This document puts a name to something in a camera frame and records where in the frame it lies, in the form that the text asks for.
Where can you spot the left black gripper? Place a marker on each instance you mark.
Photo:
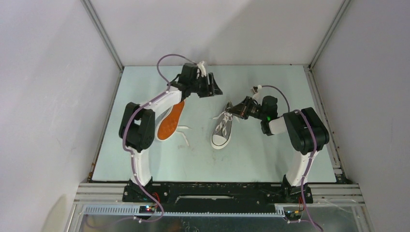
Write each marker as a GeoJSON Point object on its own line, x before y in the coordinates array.
{"type": "Point", "coordinates": [212, 89]}

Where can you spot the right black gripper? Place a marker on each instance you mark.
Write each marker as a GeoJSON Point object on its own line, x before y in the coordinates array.
{"type": "Point", "coordinates": [241, 108]}

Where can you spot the grey canvas sneaker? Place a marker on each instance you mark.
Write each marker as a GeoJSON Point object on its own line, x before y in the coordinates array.
{"type": "Point", "coordinates": [222, 132]}

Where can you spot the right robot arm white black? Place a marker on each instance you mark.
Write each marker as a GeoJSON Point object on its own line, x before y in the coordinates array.
{"type": "Point", "coordinates": [306, 132]}

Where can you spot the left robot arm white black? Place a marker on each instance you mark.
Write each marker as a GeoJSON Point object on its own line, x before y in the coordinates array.
{"type": "Point", "coordinates": [138, 127]}

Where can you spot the overturned sneaker orange sole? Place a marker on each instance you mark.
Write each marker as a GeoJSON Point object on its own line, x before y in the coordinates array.
{"type": "Point", "coordinates": [169, 124]}

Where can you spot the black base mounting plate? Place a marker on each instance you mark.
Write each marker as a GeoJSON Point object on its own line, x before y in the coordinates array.
{"type": "Point", "coordinates": [214, 197]}

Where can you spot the left circuit board with LEDs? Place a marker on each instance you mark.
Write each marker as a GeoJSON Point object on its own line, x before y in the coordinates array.
{"type": "Point", "coordinates": [147, 209]}

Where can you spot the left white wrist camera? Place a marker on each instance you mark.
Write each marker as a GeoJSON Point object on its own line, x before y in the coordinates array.
{"type": "Point", "coordinates": [202, 69]}

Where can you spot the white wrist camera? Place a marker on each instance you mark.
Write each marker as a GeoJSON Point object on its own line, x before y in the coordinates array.
{"type": "Point", "coordinates": [202, 69]}
{"type": "Point", "coordinates": [255, 91]}

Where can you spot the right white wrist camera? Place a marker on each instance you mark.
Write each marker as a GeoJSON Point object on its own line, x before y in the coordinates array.
{"type": "Point", "coordinates": [255, 91]}

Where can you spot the aluminium frame rail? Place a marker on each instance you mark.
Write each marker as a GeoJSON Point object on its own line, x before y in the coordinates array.
{"type": "Point", "coordinates": [106, 198]}

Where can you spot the right circuit board with wires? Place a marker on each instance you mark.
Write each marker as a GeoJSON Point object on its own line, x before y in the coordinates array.
{"type": "Point", "coordinates": [293, 215]}

